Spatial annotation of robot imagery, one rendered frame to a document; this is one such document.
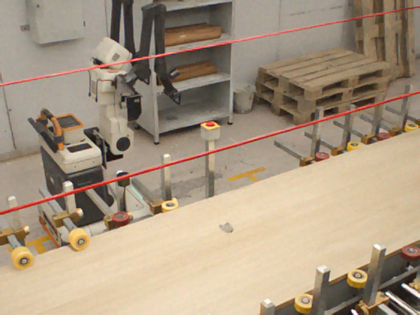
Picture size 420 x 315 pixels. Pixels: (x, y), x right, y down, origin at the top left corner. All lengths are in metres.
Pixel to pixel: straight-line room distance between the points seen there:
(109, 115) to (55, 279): 1.61
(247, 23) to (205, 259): 4.09
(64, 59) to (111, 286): 3.28
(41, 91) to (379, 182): 3.25
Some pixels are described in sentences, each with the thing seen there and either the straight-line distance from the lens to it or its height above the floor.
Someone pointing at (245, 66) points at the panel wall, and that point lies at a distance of 6.30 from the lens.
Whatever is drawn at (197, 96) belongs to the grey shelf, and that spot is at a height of 0.19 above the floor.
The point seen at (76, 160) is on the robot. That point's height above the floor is 0.78.
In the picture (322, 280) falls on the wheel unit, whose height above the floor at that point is 1.11.
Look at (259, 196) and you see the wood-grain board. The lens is 2.84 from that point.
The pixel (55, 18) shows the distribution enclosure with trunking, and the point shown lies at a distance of 4.92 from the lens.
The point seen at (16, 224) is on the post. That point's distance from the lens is 2.57.
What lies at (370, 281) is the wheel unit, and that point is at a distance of 2.26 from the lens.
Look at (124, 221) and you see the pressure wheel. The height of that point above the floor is 0.90.
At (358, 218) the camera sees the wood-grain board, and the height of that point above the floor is 0.90.
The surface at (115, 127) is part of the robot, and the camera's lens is 3.72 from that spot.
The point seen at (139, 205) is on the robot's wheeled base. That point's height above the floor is 0.28.
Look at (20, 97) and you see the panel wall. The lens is 5.25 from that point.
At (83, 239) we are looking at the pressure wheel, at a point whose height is 0.95.
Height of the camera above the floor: 2.37
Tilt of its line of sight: 31 degrees down
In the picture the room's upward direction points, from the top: straight up
